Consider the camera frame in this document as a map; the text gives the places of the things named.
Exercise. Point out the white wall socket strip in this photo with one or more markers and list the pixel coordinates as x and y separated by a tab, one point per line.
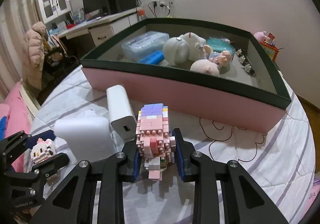
169	3

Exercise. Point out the pink doll figure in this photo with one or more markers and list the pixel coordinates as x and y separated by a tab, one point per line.
211	62

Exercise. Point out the clear plastic storage case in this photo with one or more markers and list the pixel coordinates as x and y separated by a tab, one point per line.
143	45

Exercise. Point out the pink purple brick figure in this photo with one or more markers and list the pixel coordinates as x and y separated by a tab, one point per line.
155	143

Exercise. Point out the white round speaker toy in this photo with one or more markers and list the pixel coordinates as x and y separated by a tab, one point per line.
176	51

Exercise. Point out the bottle with orange cap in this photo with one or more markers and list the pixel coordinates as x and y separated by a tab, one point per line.
141	15

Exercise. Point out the black computer monitor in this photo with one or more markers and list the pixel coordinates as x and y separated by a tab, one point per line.
102	6

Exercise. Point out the pink plush toy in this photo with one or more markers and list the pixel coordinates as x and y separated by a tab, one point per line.
260	36

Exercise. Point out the white striped bed quilt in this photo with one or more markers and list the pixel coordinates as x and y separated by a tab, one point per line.
282	161

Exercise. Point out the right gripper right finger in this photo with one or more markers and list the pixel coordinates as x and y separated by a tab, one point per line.
179	157

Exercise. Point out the teal pouch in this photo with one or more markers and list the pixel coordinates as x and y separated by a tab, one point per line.
221	46

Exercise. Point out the blue plastic case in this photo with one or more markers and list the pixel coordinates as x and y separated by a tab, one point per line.
154	58

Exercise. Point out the red storage crate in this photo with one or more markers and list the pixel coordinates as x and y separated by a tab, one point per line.
271	50

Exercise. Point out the white pink brick cat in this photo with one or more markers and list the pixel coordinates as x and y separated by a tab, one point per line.
42	150

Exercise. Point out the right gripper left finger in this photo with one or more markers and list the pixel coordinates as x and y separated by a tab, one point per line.
136	165

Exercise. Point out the white glass door cabinet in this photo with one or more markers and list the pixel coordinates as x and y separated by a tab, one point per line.
49	10

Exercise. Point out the white desk with drawers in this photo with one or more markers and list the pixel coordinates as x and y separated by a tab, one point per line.
103	28

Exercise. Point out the white charger block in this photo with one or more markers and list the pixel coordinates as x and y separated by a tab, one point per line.
88	136

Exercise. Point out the pink black storage box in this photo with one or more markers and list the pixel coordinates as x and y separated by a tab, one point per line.
256	105

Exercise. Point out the white hair dryer toy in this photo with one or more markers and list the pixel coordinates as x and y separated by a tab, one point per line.
194	41

